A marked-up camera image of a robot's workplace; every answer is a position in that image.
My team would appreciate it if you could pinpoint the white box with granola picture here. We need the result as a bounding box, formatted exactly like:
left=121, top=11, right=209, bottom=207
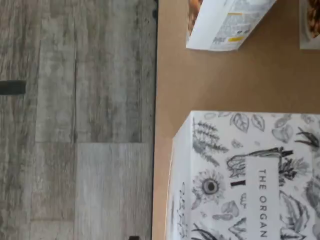
left=299, top=0, right=320, bottom=50

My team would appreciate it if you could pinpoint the brown wooden shelf board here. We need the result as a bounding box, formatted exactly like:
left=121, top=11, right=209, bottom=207
left=151, top=0, right=320, bottom=240

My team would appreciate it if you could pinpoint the white box with yellow strip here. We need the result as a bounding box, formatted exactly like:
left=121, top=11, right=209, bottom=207
left=166, top=110, right=320, bottom=240

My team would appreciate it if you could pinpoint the black floor strip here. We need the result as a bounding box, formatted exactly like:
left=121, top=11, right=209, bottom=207
left=0, top=80, right=27, bottom=96

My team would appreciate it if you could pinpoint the yellow white granola box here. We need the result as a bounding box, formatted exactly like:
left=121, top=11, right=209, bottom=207
left=185, top=0, right=279, bottom=52

